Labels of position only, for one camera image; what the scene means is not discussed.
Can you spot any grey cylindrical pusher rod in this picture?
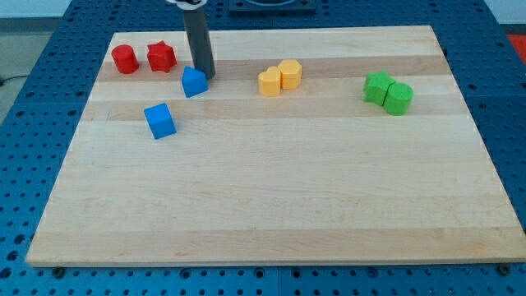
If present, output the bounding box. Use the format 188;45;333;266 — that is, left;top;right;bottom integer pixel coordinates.
182;3;215;80

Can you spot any white rod mount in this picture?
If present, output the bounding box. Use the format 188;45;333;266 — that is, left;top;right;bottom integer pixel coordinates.
166;0;207;8

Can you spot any blue triangle block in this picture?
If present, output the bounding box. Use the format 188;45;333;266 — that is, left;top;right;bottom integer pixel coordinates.
182;67;209;98

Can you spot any blue cube block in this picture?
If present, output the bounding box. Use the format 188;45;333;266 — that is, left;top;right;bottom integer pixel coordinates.
144;103;177;140

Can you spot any red star block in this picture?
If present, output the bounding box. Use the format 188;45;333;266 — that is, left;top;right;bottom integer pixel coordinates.
146;40;177;73

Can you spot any yellow heart block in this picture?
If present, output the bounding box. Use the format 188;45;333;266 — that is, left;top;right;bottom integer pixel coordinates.
258;67;281;97

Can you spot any red cylinder block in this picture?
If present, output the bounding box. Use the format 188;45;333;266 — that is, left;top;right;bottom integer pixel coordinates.
111;44;139;74

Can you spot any yellow hexagon block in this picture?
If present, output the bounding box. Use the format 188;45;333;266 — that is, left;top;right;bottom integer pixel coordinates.
278;59;302;90

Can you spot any light wooden board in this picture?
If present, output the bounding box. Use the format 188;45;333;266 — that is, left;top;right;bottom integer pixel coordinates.
25;25;525;267

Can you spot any green star block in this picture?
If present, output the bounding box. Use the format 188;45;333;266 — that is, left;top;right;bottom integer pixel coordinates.
362;72;396;106

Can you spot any green cylinder block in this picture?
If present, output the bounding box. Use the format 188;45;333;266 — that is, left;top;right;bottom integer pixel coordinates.
383;83;413;116

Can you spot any black cable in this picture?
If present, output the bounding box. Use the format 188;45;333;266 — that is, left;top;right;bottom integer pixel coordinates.
0;74;29;87

